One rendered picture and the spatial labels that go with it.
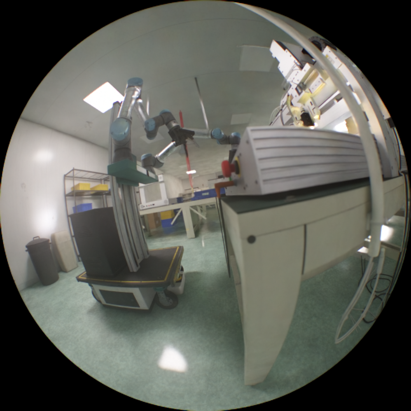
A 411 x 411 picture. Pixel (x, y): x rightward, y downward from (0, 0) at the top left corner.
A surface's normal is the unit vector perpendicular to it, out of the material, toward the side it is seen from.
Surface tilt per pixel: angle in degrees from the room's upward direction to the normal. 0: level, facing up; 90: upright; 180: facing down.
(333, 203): 90
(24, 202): 90
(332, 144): 90
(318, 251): 90
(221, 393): 0
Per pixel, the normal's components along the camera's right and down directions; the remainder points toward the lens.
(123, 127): 0.45, 0.11
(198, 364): -0.18, -0.98
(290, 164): -0.08, 0.07
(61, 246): 0.99, -0.11
